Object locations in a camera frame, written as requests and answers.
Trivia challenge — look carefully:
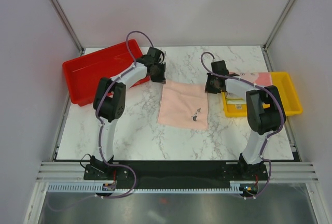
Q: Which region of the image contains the left aluminium frame post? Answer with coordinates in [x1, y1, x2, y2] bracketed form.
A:
[49, 0, 85, 55]

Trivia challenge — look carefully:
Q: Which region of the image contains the yellow plastic bin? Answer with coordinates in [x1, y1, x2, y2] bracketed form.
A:
[222, 72, 303, 118]

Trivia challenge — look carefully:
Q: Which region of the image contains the aluminium frame post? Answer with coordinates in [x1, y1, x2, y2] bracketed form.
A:
[49, 0, 85, 55]
[262, 0, 296, 52]

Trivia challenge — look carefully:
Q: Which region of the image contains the white slotted cable duct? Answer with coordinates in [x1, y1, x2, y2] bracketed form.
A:
[47, 181, 258, 194]

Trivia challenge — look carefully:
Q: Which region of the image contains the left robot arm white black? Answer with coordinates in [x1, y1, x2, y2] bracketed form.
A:
[93, 47, 166, 179]

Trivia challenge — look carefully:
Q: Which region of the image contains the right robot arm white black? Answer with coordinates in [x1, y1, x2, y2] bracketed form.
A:
[205, 60, 286, 179]

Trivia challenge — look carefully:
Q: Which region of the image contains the pink striped towel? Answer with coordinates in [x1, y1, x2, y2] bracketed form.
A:
[226, 72, 272, 90]

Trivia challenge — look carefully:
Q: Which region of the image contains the plain peach towel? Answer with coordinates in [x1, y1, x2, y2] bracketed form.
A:
[158, 80, 209, 130]

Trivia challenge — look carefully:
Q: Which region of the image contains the red plastic bin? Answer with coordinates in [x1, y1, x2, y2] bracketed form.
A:
[62, 39, 151, 106]

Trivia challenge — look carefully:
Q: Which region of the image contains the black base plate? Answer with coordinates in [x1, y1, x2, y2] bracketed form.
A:
[84, 159, 268, 189]

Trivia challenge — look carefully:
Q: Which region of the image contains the right aluminium frame post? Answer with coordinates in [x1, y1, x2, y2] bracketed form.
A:
[262, 0, 296, 52]

